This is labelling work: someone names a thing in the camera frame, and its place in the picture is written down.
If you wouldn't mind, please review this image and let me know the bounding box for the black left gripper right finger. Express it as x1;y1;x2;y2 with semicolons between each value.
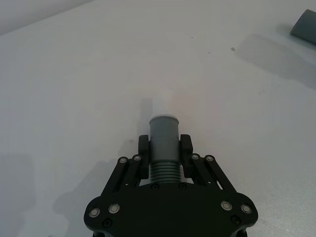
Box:
180;134;234;192

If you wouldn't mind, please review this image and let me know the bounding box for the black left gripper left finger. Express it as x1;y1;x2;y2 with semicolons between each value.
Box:
111;134;151;196

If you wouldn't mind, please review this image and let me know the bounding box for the cream vacuum bottle steel neck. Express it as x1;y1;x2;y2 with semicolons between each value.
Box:
149;90;180;185

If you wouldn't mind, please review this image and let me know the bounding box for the white table cloth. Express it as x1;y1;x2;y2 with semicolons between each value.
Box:
0;0;316;237

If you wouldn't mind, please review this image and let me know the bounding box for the grey striped post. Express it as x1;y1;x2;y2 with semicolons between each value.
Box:
290;9;316;45

